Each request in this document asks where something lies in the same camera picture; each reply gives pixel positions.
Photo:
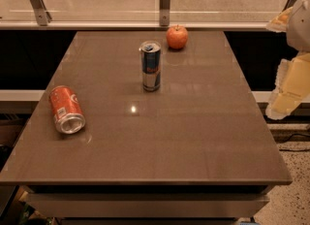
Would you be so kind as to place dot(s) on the middle metal railing bracket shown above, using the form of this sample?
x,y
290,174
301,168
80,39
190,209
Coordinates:
x,y
164,12

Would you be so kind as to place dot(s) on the red apple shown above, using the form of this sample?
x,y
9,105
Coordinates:
x,y
177,37

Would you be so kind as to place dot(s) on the orange soda can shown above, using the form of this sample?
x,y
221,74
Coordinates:
x,y
67,113

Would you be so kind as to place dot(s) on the left metal railing bracket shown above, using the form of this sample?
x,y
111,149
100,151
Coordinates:
x,y
42,15

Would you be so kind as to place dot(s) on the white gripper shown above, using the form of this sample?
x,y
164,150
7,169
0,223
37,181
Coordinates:
x,y
300,30

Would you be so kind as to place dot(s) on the blue silver redbull can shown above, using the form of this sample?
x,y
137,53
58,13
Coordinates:
x,y
150,55

